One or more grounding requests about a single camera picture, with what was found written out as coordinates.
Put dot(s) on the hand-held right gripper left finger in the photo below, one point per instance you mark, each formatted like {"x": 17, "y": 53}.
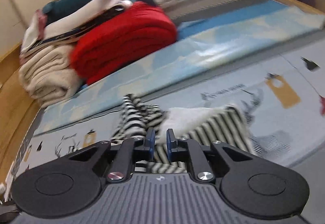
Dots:
{"x": 149, "y": 140}

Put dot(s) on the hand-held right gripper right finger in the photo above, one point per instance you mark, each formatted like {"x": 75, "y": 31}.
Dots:
{"x": 170, "y": 142}

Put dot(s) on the white and pink folded clothes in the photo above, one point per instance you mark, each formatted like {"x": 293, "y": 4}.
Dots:
{"x": 33, "y": 33}

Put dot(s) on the dark patterned folded cloth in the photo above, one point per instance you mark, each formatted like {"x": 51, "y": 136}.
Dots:
{"x": 106, "y": 17}

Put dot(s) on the printed light blue bedsheet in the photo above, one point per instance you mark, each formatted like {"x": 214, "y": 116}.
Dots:
{"x": 279, "y": 117}

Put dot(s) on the light blue folded sheet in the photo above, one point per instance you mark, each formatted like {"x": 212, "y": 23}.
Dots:
{"x": 228, "y": 36}

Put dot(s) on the striped shirt with white vest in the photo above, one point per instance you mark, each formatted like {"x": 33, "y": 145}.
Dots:
{"x": 218, "y": 125}

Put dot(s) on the red folded blanket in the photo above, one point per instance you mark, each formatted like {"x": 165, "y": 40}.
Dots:
{"x": 127, "y": 41}

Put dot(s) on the white folded quilt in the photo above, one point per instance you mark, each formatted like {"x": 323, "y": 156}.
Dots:
{"x": 86, "y": 14}

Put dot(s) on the cream folded blanket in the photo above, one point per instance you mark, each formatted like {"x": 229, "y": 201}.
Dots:
{"x": 45, "y": 77}

